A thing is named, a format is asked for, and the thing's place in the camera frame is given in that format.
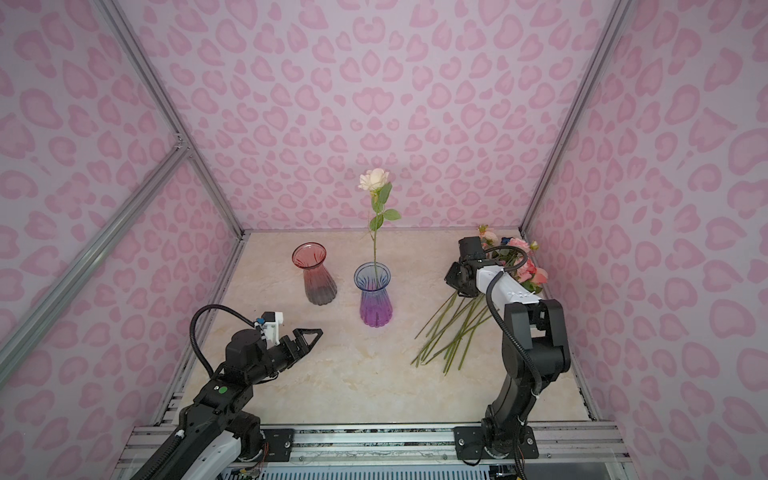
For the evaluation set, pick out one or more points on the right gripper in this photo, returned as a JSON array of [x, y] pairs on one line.
[[451, 279]]

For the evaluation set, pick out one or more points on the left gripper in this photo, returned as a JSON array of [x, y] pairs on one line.
[[300, 342]]

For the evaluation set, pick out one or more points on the purple blue glass vase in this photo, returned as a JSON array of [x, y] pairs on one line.
[[372, 280]]

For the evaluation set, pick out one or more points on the cream white rose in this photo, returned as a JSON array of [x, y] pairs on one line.
[[376, 182]]

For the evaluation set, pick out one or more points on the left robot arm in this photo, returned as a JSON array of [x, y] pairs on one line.
[[214, 431]]

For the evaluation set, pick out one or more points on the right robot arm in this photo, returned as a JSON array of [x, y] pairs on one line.
[[535, 352]]

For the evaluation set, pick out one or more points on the pile of pink flowers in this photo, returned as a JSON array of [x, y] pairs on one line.
[[450, 330]]

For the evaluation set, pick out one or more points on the red glass vase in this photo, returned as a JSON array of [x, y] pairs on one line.
[[320, 287]]

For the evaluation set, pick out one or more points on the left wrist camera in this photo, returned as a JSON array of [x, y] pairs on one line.
[[269, 323]]

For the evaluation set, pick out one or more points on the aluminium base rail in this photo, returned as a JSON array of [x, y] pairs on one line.
[[549, 450]]

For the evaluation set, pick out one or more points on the left corner aluminium post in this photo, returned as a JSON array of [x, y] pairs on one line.
[[128, 40]]

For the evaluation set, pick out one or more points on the corner aluminium post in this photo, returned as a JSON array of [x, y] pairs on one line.
[[128, 40], [619, 16]]

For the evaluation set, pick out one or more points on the left diagonal aluminium frame bar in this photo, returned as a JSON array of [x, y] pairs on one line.
[[38, 321]]

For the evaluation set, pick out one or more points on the right corner aluminium post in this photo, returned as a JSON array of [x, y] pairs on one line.
[[619, 16]]

